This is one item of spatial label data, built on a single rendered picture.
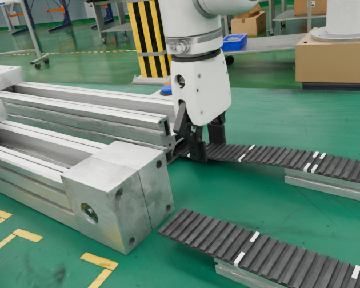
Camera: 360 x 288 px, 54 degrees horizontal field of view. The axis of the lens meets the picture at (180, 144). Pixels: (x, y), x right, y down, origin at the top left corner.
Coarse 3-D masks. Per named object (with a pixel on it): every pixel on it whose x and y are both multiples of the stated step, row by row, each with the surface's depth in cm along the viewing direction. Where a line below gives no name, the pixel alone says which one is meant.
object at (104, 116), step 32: (0, 96) 88; (32, 96) 83; (64, 96) 84; (96, 96) 77; (128, 96) 72; (64, 128) 76; (96, 128) 69; (128, 128) 63; (160, 128) 60; (192, 128) 66
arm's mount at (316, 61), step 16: (304, 48) 84; (320, 48) 82; (336, 48) 81; (352, 48) 79; (304, 64) 86; (320, 64) 84; (336, 64) 82; (352, 64) 81; (304, 80) 88; (320, 80) 86; (336, 80) 84; (352, 80) 82
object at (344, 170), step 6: (342, 162) 48; (348, 162) 48; (354, 162) 47; (342, 168) 47; (348, 168) 46; (354, 168) 47; (336, 174) 46; (342, 174) 46; (348, 174) 45; (348, 180) 45
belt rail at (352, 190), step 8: (288, 176) 51; (296, 176) 51; (304, 176) 49; (312, 176) 48; (320, 176) 47; (296, 184) 50; (304, 184) 50; (312, 184) 49; (320, 184) 48; (328, 184) 48; (336, 184) 47; (344, 184) 46; (352, 184) 45; (328, 192) 48; (336, 192) 47; (344, 192) 46; (352, 192) 46
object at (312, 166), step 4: (316, 152) 51; (312, 156) 51; (316, 156) 50; (320, 156) 51; (324, 156) 50; (312, 160) 49; (316, 160) 50; (320, 160) 49; (324, 160) 49; (308, 164) 49; (312, 164) 49; (316, 164) 48; (320, 164) 49; (304, 168) 48; (308, 168) 48; (312, 168) 48; (316, 168) 48; (308, 172) 48; (312, 172) 47; (316, 172) 47
